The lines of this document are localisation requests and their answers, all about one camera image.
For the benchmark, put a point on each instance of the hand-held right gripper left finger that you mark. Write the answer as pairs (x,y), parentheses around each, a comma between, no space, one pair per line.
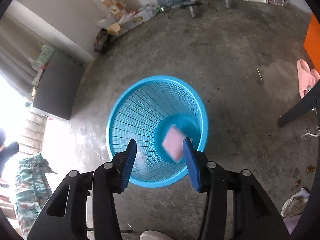
(128,165)

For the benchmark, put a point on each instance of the pink slipper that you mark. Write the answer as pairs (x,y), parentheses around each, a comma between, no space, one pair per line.
(306,76)

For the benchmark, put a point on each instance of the blue plastic basket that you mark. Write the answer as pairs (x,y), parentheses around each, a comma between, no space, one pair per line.
(140,110)

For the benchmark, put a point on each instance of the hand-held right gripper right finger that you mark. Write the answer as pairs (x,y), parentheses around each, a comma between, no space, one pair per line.
(192,165)

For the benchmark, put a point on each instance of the black bag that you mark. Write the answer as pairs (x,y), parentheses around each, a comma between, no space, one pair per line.
(102,41)

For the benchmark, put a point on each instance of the orange board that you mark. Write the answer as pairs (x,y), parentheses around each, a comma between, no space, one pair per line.
(312,38)

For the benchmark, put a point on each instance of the wooden stick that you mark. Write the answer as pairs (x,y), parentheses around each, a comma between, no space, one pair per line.
(260,75)

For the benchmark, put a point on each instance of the white wrapper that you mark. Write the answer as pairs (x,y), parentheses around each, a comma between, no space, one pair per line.
(139,160)

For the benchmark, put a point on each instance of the pink packet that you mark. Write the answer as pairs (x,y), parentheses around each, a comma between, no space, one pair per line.
(172,142)

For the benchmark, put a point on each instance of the green plastic crate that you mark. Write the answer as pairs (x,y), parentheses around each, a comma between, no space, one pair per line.
(45,55)

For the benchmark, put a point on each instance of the black chair leg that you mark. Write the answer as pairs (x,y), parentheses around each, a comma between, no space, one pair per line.
(300,107)

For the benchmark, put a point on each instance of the grey curtain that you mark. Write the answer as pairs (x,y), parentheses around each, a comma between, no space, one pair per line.
(15,62)

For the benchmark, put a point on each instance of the grey cabinet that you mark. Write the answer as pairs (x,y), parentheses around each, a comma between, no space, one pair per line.
(56,85)

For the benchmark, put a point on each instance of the white plastic bags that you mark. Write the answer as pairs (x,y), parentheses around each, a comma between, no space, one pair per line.
(130,17)

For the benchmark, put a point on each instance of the floral blanket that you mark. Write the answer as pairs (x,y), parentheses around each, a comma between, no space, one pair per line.
(27,187)

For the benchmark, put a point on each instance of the white sneaker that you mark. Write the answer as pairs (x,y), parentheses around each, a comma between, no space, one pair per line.
(295,203)
(155,235)

